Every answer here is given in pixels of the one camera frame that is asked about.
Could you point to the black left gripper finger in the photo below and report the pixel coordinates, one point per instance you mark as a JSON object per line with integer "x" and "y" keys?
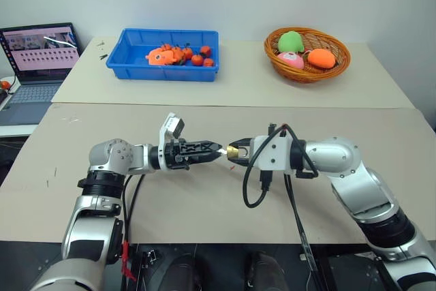
{"x": 204, "y": 157}
{"x": 201, "y": 146}

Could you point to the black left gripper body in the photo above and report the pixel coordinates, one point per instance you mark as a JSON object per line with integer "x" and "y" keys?
{"x": 177, "y": 158}

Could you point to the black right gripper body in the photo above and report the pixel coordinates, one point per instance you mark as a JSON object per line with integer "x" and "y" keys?
{"x": 251, "y": 144}

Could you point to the brass padlock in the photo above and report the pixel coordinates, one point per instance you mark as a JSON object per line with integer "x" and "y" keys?
{"x": 233, "y": 151}

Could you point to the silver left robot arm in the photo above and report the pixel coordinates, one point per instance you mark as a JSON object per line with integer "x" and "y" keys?
{"x": 112, "y": 158}

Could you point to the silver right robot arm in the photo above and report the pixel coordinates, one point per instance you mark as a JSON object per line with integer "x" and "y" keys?
{"x": 340, "y": 158}

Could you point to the small orange tangerine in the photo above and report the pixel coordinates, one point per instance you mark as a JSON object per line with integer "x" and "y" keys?
{"x": 197, "y": 60}
{"x": 205, "y": 51}
{"x": 188, "y": 53}
{"x": 208, "y": 62}

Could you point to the woven wicker basket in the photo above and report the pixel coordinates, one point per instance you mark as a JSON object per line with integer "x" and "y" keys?
{"x": 306, "y": 74}

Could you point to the pink plush toy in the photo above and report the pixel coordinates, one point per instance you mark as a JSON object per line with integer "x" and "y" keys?
{"x": 289, "y": 60}

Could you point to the blue plastic bin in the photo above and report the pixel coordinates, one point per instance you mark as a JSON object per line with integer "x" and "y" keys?
{"x": 136, "y": 66}

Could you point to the green plush toy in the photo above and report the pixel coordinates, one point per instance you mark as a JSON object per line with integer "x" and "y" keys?
{"x": 289, "y": 42}

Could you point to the plain orange plush toy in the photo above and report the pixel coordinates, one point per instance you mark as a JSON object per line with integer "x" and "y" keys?
{"x": 322, "y": 58}

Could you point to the red tape strip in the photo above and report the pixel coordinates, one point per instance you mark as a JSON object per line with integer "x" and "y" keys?
{"x": 126, "y": 260}

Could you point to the small black screws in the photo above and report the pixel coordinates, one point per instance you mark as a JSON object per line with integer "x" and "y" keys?
{"x": 103, "y": 56}

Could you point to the grey open laptop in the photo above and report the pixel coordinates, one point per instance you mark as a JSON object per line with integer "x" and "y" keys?
{"x": 41, "y": 52}

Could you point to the small orange ball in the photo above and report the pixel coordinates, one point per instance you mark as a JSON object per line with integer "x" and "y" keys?
{"x": 4, "y": 84}

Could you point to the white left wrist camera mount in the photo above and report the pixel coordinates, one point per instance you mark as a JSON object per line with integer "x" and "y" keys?
{"x": 164, "y": 142}

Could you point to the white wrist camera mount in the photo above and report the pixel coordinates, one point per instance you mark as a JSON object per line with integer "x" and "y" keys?
{"x": 272, "y": 154}
{"x": 164, "y": 142}

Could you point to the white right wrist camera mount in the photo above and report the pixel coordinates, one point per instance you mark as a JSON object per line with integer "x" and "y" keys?
{"x": 272, "y": 154}

